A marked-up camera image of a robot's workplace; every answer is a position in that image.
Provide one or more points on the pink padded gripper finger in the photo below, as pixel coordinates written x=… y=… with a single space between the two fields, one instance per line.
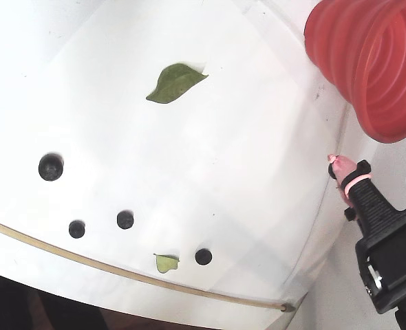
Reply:
x=368 y=199
x=348 y=203

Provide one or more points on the red collapsible silicone cup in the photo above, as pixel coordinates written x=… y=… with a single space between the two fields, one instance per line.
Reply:
x=371 y=68

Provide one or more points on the white paper sheet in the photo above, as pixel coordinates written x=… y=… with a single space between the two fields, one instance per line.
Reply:
x=223 y=154

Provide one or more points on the pale green leaf with stem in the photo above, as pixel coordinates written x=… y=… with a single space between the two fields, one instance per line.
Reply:
x=165 y=264

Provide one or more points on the dark green pointed leaf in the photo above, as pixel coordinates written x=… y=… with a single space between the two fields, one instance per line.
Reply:
x=173 y=84

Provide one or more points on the thin light wooden strip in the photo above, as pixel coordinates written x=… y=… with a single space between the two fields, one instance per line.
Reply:
x=96 y=266

